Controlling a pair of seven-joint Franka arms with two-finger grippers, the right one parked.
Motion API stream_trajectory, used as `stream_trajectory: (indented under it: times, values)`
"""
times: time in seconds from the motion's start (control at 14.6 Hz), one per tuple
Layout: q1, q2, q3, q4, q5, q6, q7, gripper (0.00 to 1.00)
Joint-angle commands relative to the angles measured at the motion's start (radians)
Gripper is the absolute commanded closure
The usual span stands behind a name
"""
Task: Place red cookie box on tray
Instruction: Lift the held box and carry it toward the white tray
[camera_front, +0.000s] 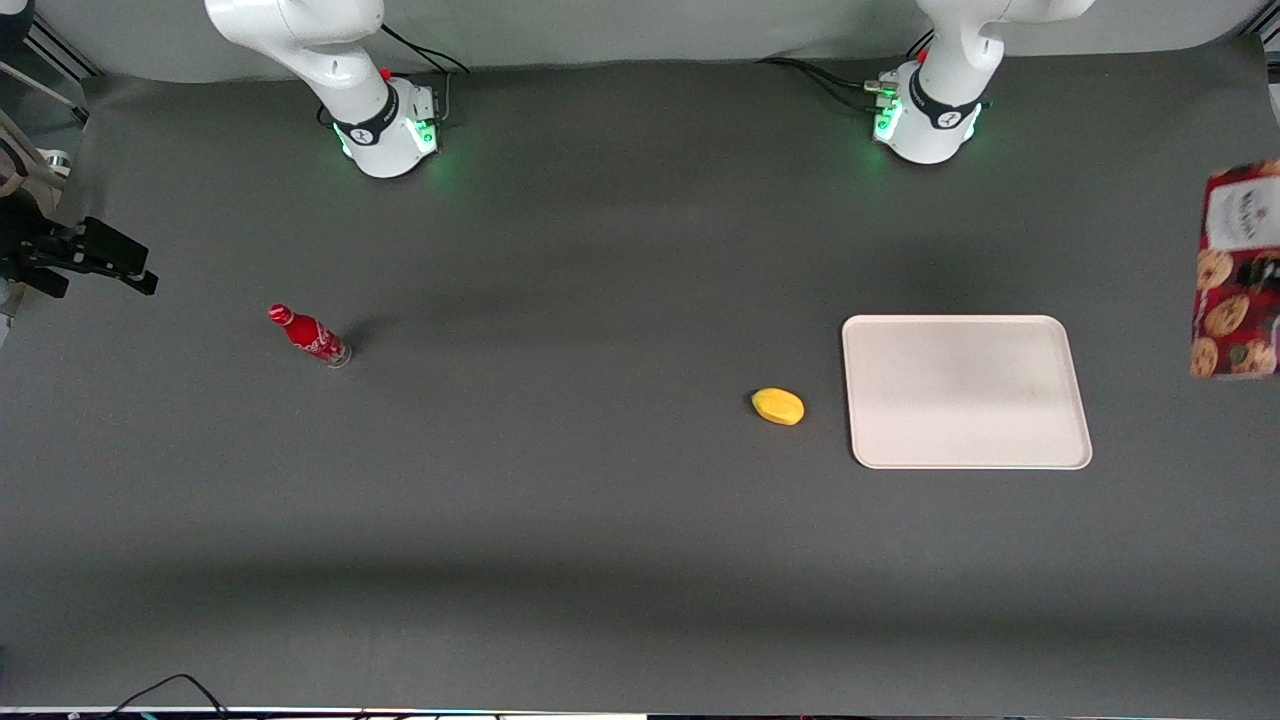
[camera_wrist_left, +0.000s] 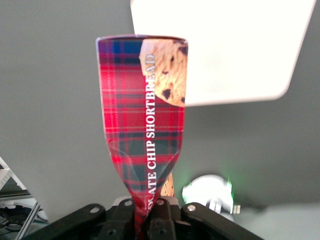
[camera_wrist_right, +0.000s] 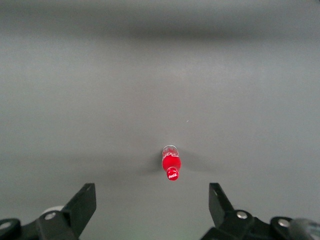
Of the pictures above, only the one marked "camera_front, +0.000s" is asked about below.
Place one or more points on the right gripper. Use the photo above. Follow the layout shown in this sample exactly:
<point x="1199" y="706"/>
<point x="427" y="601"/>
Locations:
<point x="22" y="243"/>

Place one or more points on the red cookie box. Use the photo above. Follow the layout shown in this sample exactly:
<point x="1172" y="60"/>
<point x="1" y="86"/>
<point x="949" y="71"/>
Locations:
<point x="1238" y="270"/>

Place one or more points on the white rectangular tray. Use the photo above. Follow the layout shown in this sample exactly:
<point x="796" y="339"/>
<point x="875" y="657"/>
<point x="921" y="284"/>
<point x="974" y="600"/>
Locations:
<point x="965" y="392"/>

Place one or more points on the red cola bottle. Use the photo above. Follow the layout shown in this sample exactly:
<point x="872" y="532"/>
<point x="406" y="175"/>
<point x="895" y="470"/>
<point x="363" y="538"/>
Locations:
<point x="308" y="334"/>

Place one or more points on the yellow lemon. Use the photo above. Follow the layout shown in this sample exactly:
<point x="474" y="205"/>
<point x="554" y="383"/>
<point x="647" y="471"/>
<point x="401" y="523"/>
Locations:
<point x="778" y="406"/>

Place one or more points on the aluminium frame rail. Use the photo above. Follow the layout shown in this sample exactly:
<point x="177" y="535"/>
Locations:
<point x="58" y="48"/>

